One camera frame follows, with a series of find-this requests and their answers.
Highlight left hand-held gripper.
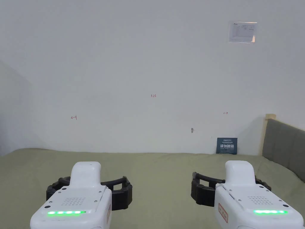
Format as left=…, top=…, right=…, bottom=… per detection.
left=30, top=161, right=133, bottom=229

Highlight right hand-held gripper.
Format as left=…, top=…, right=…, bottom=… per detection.
left=191, top=160, right=305, bottom=229

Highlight dark blue card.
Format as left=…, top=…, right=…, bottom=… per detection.
left=216, top=137, right=238, bottom=155

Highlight bed with pale green sheet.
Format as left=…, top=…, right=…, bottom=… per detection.
left=0, top=148, right=305, bottom=229

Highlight grey padded headboard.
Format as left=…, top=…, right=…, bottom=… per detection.
left=262, top=114, right=305, bottom=185

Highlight white paper notice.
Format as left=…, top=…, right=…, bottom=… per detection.
left=228, top=20, right=258, bottom=44

